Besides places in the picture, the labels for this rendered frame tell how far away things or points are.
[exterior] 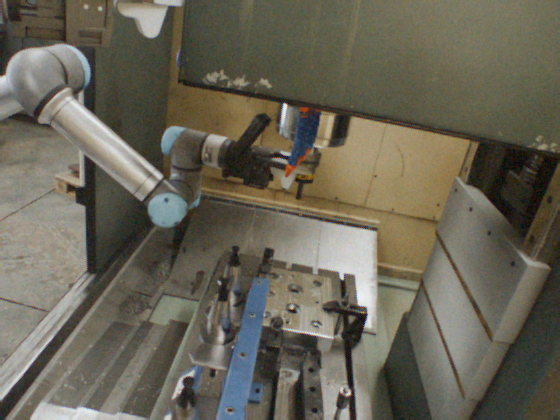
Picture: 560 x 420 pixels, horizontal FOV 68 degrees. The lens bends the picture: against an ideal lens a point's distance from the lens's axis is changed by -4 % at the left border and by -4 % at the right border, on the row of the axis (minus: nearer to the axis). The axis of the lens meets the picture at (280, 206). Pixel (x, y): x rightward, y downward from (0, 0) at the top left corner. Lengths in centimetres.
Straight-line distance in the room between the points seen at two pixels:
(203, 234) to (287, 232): 39
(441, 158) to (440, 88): 148
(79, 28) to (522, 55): 56
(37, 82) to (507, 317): 102
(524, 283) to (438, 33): 50
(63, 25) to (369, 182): 166
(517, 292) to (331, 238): 129
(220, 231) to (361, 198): 68
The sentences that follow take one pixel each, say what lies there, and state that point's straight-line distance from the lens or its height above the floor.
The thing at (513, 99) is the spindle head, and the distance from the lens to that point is 66.
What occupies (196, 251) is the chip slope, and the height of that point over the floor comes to 72.
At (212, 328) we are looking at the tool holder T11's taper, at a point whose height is 124.
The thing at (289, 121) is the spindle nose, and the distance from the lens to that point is 88.
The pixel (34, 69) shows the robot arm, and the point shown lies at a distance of 100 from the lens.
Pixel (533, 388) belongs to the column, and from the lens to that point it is 92.
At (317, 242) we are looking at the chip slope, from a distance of 203.
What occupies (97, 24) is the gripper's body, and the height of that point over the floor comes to 169.
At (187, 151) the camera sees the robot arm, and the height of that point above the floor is 142.
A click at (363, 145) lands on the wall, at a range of 201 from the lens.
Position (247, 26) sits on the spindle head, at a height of 172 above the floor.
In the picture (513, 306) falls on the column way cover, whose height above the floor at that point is 132.
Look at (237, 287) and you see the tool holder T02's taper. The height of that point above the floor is 125.
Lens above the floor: 174
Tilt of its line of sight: 24 degrees down
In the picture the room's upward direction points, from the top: 11 degrees clockwise
